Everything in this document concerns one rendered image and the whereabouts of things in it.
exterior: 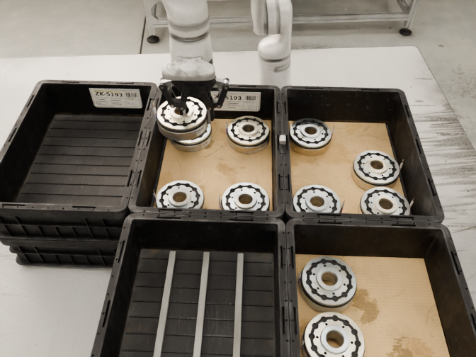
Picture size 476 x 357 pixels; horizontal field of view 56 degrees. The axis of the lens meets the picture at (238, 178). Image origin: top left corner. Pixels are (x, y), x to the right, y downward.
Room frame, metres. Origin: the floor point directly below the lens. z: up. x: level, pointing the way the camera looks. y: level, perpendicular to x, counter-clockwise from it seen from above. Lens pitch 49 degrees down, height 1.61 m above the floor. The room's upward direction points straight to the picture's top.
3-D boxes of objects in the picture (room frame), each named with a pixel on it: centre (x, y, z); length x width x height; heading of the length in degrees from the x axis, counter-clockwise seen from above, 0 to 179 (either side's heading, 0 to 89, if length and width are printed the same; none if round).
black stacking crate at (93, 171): (0.71, 0.35, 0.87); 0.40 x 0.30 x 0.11; 178
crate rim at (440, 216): (0.69, -0.25, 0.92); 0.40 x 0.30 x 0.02; 178
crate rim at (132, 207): (0.70, 0.05, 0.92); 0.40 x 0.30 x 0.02; 178
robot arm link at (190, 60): (0.68, 0.08, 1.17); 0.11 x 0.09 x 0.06; 179
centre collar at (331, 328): (0.29, -0.16, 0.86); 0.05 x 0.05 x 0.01
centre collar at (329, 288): (0.40, -0.17, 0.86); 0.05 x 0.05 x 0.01
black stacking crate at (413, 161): (0.69, -0.25, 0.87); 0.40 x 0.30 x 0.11; 178
